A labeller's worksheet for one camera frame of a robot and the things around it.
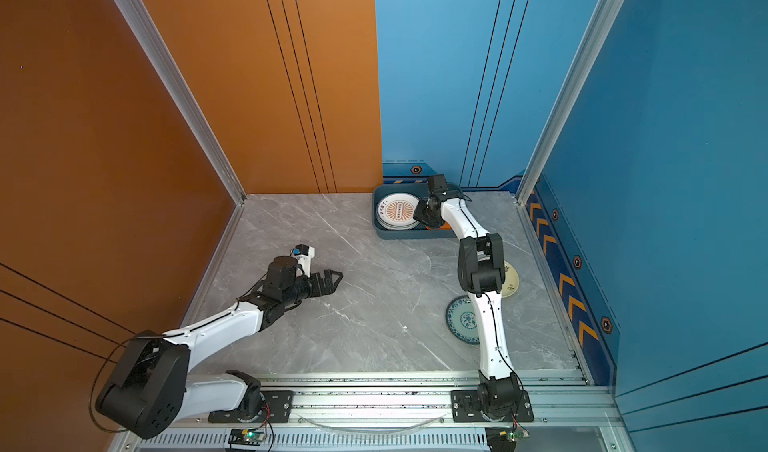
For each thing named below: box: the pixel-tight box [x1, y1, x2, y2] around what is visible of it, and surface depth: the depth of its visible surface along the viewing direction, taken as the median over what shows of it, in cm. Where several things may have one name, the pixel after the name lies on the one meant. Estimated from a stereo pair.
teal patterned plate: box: [445, 295, 480, 345], surface depth 89 cm
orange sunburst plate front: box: [376, 193, 420, 231], surface depth 112 cm
